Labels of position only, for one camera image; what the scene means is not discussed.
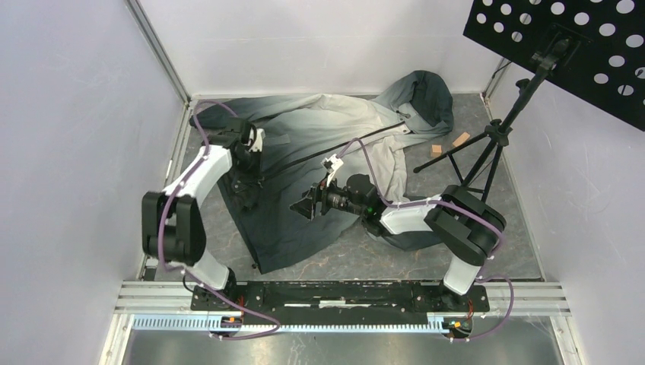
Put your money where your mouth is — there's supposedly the grey gradient hooded jacket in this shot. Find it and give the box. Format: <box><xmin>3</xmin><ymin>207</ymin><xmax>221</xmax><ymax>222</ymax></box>
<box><xmin>196</xmin><ymin>70</ymin><xmax>454</xmax><ymax>274</ymax></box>

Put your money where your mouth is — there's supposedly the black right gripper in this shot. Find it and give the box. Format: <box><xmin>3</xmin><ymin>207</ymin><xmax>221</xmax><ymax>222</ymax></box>
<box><xmin>289</xmin><ymin>172</ymin><xmax>365</xmax><ymax>221</ymax></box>

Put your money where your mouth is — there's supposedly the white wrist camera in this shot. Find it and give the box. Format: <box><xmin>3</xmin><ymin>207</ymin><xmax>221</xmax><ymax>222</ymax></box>
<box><xmin>322</xmin><ymin>154</ymin><xmax>344</xmax><ymax>187</ymax></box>
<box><xmin>248</xmin><ymin>127</ymin><xmax>265</xmax><ymax>153</ymax></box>

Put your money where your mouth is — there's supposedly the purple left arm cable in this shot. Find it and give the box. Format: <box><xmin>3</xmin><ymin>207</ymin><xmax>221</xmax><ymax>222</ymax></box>
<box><xmin>157</xmin><ymin>100</ymin><xmax>281</xmax><ymax>341</ymax></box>

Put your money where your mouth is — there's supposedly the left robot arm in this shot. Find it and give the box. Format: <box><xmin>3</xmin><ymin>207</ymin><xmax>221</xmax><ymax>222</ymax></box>
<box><xmin>141</xmin><ymin>117</ymin><xmax>265</xmax><ymax>310</ymax></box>

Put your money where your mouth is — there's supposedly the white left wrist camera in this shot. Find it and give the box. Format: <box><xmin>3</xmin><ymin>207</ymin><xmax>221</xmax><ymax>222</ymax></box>
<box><xmin>248</xmin><ymin>127</ymin><xmax>265</xmax><ymax>153</ymax></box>

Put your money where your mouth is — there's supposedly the black tripod stand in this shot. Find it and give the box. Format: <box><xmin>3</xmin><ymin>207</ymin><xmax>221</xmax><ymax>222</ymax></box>
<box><xmin>413</xmin><ymin>36</ymin><xmax>580</xmax><ymax>202</ymax></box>

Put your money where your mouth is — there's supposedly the long wooden block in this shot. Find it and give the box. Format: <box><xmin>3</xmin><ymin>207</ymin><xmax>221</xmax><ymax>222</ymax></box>
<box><xmin>452</xmin><ymin>132</ymin><xmax>470</xmax><ymax>148</ymax></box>

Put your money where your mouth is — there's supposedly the small wooden block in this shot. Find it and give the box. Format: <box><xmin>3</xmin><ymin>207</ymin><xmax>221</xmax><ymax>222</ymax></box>
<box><xmin>431</xmin><ymin>144</ymin><xmax>443</xmax><ymax>158</ymax></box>

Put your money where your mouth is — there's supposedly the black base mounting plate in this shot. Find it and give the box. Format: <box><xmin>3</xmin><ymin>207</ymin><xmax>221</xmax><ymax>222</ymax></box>
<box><xmin>190</xmin><ymin>281</ymin><xmax>491</xmax><ymax>325</ymax></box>

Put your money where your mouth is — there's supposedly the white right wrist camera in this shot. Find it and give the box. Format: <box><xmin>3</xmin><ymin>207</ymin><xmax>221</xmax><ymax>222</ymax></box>
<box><xmin>322</xmin><ymin>154</ymin><xmax>344</xmax><ymax>187</ymax></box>

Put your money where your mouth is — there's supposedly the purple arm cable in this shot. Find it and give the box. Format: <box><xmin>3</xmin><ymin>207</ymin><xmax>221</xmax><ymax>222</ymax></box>
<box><xmin>157</xmin><ymin>100</ymin><xmax>281</xmax><ymax>341</ymax></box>
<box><xmin>336</xmin><ymin>138</ymin><xmax>515</xmax><ymax>344</ymax></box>

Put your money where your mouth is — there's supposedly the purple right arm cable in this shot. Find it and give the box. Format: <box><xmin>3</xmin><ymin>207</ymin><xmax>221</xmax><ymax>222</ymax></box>
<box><xmin>336</xmin><ymin>138</ymin><xmax>515</xmax><ymax>344</ymax></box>

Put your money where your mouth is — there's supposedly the aluminium frame rail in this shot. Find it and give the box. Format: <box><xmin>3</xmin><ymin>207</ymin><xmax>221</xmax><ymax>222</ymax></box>
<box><xmin>113</xmin><ymin>280</ymin><xmax>571</xmax><ymax>317</ymax></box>

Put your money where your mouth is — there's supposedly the white cable duct strip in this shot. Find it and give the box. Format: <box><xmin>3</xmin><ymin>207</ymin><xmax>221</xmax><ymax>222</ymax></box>
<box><xmin>132</xmin><ymin>314</ymin><xmax>449</xmax><ymax>335</ymax></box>

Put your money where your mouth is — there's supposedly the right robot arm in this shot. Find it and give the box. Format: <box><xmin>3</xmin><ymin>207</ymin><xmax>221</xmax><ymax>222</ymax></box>
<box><xmin>290</xmin><ymin>174</ymin><xmax>507</xmax><ymax>310</ymax></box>

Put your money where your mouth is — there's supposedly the black perforated panel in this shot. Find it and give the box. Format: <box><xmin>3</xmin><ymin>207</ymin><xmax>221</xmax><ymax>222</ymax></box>
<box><xmin>463</xmin><ymin>1</ymin><xmax>644</xmax><ymax>130</ymax></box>

